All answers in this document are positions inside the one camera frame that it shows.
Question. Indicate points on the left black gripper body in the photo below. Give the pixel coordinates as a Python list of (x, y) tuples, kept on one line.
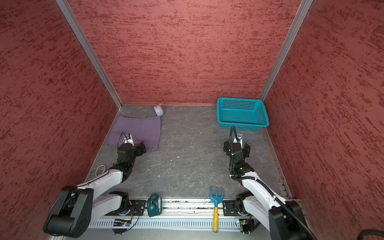
[(133, 158)]

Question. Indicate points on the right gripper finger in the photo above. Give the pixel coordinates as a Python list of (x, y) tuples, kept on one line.
[(246, 150), (228, 148)]

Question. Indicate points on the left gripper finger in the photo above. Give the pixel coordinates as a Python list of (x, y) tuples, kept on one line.
[(140, 150), (142, 145)]

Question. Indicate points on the purple trousers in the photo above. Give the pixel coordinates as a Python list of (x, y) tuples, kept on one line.
[(147, 130)]

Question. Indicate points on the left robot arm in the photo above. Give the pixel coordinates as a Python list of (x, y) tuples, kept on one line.
[(76, 207)]

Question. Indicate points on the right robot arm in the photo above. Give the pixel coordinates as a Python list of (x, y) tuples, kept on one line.
[(283, 219)]

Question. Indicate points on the tan rubber band loop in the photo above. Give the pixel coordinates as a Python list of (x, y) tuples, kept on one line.
[(102, 169)]

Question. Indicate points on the teal plastic basket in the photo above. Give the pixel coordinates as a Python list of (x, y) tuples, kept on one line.
[(243, 114)]

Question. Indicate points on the white egg-shaped timer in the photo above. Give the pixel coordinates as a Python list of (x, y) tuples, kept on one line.
[(159, 111)]

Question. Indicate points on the teal alarm clock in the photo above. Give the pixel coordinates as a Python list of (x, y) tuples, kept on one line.
[(154, 205)]

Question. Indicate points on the right small circuit board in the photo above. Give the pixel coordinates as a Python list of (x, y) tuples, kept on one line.
[(246, 226)]

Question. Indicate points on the small circuit board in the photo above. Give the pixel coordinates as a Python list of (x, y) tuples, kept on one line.
[(121, 223), (246, 226)]

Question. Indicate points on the left small circuit board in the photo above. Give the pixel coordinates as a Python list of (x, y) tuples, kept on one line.
[(121, 223)]

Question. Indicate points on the perforated metal strip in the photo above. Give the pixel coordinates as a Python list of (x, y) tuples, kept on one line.
[(162, 224)]

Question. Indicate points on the right corner aluminium profile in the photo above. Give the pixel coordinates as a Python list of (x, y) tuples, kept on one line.
[(291, 35)]

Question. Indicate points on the corner aluminium profile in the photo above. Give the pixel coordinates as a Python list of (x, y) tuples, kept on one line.
[(79, 33), (291, 35)]

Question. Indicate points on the left corner aluminium profile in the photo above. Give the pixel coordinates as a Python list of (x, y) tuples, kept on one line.
[(79, 33)]

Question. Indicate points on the blue garden fork yellow handle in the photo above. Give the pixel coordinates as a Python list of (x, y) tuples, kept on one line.
[(216, 199)]

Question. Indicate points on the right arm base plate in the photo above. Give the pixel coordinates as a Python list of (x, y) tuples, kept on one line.
[(230, 208)]

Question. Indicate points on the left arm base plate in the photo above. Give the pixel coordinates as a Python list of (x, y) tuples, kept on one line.
[(138, 206)]

